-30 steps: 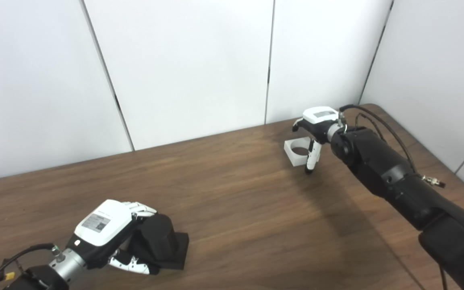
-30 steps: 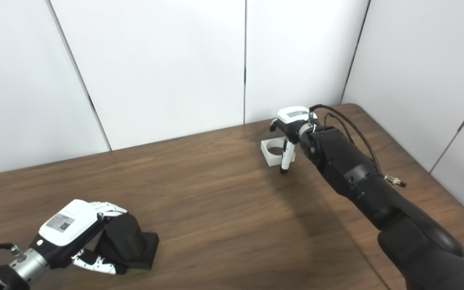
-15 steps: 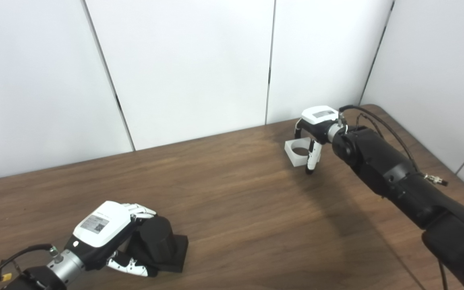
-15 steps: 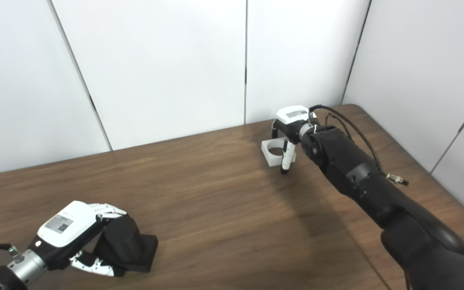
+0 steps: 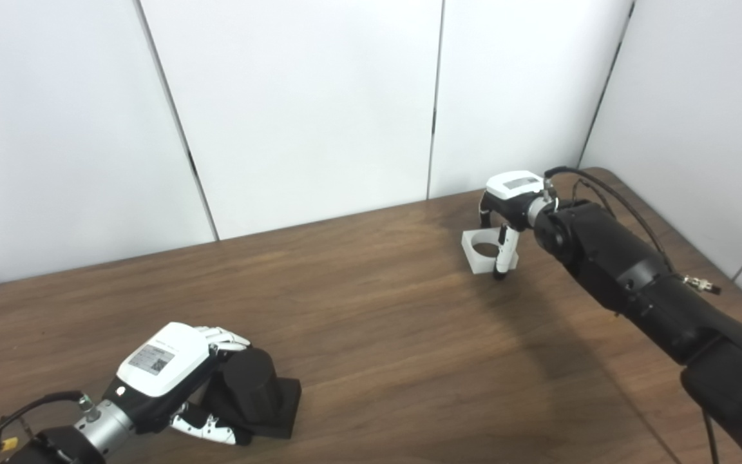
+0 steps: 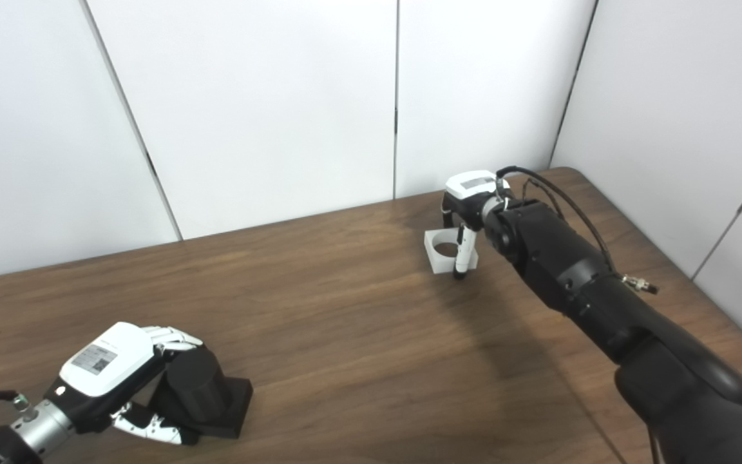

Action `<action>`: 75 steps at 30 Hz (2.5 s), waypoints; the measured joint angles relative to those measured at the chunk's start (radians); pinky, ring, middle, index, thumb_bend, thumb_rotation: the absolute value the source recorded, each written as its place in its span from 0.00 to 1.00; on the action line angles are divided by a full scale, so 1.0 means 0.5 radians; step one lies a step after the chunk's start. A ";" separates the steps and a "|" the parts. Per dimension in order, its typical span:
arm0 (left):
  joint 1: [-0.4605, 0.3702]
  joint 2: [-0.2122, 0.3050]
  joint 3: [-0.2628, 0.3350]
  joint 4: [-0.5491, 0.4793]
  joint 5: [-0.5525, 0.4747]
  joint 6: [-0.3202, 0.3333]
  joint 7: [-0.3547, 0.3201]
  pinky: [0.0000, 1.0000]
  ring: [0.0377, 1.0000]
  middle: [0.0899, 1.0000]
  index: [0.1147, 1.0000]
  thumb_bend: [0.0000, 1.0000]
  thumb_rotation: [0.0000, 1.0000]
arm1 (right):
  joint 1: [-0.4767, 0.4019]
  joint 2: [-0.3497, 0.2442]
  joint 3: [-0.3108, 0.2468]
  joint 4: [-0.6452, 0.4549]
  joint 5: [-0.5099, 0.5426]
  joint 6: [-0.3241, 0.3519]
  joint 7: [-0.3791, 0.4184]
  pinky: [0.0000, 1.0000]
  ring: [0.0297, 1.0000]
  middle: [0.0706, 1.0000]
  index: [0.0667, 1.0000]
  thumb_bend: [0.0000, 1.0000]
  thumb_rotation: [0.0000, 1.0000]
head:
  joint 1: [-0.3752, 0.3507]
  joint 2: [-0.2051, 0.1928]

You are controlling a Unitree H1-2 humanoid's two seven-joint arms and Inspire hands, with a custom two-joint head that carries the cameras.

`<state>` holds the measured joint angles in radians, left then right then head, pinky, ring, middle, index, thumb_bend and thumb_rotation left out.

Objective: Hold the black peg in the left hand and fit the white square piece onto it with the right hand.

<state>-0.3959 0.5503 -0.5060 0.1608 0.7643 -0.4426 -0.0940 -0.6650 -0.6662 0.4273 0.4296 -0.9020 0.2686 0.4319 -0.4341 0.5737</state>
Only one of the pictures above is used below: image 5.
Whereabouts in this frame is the black peg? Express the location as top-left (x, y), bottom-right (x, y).
top-left (200, 347), bottom-right (302, 442)

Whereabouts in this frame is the white square piece with hole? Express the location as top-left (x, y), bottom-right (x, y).
top-left (461, 227), bottom-right (520, 276)

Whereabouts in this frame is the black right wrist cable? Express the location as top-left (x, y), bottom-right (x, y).
top-left (544, 166), bottom-right (723, 464)

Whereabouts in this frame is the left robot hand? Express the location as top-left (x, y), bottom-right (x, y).
top-left (102, 322), bottom-right (252, 447)

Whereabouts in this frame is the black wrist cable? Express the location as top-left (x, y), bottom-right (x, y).
top-left (0, 390), bottom-right (98, 464)
top-left (544, 166), bottom-right (723, 464)

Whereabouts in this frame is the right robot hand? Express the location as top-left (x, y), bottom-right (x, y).
top-left (478, 170), bottom-right (549, 282)

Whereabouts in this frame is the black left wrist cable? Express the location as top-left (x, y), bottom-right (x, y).
top-left (0, 390), bottom-right (98, 464)

